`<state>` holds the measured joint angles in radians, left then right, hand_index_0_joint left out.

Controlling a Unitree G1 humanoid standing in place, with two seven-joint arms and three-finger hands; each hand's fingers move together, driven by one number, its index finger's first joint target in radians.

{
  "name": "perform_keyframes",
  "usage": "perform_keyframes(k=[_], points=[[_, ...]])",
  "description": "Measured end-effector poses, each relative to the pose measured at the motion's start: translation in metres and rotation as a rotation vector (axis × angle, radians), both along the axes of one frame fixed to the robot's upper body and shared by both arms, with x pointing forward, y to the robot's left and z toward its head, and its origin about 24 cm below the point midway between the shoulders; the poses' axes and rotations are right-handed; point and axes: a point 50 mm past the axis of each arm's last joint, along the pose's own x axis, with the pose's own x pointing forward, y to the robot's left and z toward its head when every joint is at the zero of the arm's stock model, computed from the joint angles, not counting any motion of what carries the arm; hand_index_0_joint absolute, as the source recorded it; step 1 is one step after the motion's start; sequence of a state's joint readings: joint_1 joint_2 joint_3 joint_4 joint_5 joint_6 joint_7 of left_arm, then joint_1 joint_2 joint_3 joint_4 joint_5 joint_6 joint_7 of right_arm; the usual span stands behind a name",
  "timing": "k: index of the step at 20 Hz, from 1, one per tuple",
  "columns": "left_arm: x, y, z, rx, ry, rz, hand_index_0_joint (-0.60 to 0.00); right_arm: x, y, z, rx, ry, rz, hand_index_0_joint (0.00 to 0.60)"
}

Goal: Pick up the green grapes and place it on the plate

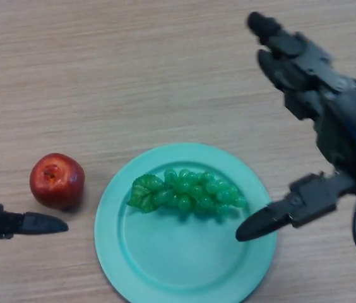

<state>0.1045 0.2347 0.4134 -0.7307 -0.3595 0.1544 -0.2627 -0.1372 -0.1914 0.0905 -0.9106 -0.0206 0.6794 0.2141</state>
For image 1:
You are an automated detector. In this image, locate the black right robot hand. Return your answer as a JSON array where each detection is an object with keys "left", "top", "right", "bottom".
[{"left": 235, "top": 11, "right": 356, "bottom": 243}]

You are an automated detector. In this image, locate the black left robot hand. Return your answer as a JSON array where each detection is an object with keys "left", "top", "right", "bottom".
[{"left": 0, "top": 52, "right": 69, "bottom": 241}]

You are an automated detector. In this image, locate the green grapes bunch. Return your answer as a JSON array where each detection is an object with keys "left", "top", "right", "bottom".
[{"left": 126, "top": 168, "right": 247, "bottom": 217}]

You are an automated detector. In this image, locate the green round plate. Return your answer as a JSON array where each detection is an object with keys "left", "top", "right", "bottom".
[{"left": 94, "top": 143, "right": 277, "bottom": 303}]

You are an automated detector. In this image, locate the red apple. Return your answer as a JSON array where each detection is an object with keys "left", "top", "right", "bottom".
[{"left": 29, "top": 153, "right": 86, "bottom": 211}]

